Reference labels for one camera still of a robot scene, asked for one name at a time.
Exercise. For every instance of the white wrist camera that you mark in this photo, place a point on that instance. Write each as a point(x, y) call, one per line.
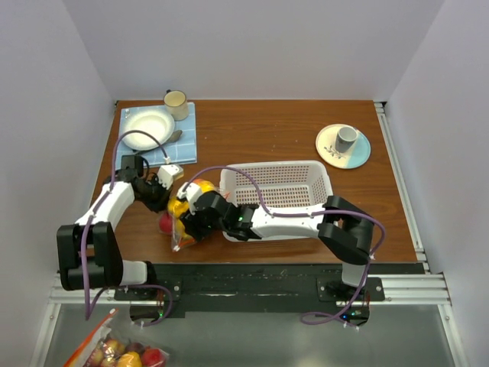
point(167, 174)
point(189, 191)

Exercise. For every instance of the fake yellow lemon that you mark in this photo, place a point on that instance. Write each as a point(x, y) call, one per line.
point(176, 208)

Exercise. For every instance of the clear zip top bag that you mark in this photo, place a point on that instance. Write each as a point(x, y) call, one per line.
point(179, 239)

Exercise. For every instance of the fake orange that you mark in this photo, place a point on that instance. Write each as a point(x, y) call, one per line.
point(207, 186)

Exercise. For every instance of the pink and blue plate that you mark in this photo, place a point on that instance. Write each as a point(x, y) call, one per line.
point(357, 155)

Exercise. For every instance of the blue checked cloth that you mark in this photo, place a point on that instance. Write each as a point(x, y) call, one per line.
point(182, 151)

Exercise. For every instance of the white bowl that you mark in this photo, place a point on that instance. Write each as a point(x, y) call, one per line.
point(155, 127)

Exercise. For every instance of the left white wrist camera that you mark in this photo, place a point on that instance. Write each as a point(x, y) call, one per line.
point(167, 174)

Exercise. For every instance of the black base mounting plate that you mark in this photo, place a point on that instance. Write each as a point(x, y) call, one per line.
point(242, 288)

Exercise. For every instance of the white perforated plastic basket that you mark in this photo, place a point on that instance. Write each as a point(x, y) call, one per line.
point(284, 187)

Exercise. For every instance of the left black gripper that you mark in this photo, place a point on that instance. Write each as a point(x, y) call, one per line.
point(164, 196)

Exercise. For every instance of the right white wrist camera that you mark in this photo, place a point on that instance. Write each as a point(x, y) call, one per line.
point(189, 191)

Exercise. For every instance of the aluminium frame rail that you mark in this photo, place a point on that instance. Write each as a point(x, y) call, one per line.
point(424, 289)

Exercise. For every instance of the beige enamel mug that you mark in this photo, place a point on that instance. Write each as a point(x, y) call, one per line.
point(176, 104)

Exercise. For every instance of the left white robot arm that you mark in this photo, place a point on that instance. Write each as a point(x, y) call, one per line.
point(88, 253)

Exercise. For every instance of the grey cup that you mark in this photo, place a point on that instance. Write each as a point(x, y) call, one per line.
point(345, 138)

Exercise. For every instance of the fake red apple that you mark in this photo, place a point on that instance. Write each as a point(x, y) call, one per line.
point(165, 224)

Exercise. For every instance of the metal spoon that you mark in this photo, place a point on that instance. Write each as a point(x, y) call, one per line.
point(175, 136)

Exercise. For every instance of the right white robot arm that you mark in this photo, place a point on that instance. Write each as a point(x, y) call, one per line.
point(343, 228)

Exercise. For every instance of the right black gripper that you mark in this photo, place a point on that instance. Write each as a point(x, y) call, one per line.
point(192, 225)

